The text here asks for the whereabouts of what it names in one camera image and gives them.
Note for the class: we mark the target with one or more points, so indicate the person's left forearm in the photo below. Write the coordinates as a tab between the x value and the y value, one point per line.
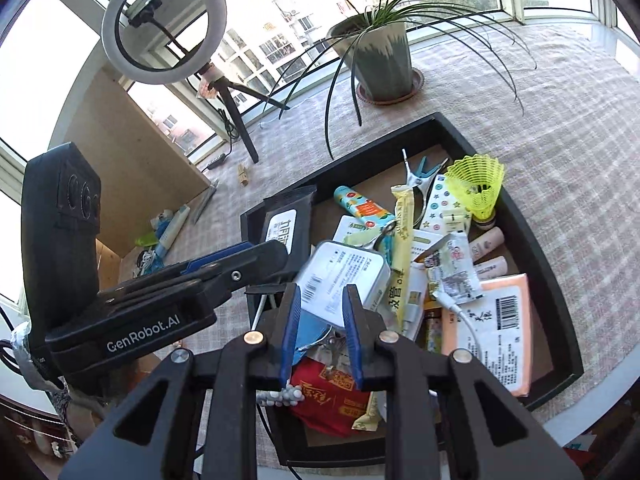
75	410

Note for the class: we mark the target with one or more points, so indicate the green packet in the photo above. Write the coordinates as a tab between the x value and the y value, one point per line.
145	239

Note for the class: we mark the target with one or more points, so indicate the pink tube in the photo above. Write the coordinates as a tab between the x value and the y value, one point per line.
492	267
487	244

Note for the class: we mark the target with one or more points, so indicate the yellow shuttlecock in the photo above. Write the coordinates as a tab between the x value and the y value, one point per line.
475	185

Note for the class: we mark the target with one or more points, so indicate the orange tissue pack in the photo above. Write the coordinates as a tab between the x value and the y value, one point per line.
500	340

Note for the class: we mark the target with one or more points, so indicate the brown plant saucer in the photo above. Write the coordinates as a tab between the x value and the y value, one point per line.
418	84

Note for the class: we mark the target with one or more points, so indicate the black tray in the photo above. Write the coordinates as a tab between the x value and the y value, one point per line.
530	255

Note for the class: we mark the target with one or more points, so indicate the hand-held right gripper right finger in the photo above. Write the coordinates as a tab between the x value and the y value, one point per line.
351	340

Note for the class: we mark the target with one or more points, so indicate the dotted white tissue pack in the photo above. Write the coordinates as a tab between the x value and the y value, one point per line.
442	205

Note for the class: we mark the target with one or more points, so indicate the grey pen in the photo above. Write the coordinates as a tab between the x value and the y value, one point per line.
205	201

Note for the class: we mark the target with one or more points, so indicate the beige snack bar packet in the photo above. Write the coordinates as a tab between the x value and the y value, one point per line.
367	412

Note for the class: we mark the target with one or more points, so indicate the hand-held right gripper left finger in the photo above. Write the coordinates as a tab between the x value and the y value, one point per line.
290	340

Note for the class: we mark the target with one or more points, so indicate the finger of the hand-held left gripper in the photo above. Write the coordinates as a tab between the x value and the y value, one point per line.
220	255
250	265

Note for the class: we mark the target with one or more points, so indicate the long yellow packet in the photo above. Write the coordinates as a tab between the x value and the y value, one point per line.
402	260

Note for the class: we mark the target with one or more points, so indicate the metal clip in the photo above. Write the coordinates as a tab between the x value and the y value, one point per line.
415	180

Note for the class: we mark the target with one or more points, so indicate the white charger box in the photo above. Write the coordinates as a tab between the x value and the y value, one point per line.
340	275

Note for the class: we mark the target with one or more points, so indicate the white green sachet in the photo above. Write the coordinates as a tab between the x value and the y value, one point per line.
350	230

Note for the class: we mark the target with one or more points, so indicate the white teal plastic item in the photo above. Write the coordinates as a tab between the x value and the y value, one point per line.
161	219

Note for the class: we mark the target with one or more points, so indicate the pink checked tablecloth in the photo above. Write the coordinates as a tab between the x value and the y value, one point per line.
575	160

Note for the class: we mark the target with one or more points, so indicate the wooden board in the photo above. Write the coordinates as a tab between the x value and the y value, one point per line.
150	160

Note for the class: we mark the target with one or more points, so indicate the white lotion bottle blue cap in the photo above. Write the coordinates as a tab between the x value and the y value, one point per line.
175	227

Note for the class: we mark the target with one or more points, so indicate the black wet wipes pack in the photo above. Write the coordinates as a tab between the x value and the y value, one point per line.
302	205

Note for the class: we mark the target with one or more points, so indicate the white knobbly plastic item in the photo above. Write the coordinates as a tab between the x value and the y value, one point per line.
280	396

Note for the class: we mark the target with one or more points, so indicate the teal plastic clip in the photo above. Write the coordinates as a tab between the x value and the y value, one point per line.
422	166

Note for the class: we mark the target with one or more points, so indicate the wooden clothespin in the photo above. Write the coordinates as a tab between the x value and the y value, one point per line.
243	175

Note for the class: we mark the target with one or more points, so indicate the teal printed tube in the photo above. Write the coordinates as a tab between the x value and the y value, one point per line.
362	205

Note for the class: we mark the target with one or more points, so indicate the silver metal clasp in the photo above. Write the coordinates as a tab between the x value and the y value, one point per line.
332	342

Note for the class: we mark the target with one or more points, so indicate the grey pot with grass plant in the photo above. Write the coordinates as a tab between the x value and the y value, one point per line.
380	65

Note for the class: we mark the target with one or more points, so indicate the wooden cabinet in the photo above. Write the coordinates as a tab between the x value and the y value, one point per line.
107	265

